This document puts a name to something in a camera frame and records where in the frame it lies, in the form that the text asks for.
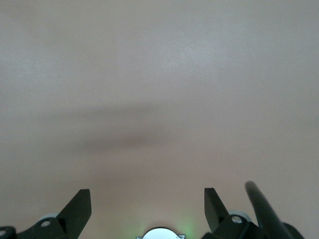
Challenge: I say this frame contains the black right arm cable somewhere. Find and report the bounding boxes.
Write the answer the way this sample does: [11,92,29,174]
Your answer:
[245,181,286,239]

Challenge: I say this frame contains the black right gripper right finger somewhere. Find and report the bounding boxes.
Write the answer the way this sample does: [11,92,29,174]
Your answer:
[201,187,304,239]

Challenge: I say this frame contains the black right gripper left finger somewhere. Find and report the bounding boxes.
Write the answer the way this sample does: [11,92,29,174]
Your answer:
[0,188,92,239]

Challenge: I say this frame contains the brown table mat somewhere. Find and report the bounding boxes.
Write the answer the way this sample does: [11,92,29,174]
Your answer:
[0,0,319,239]

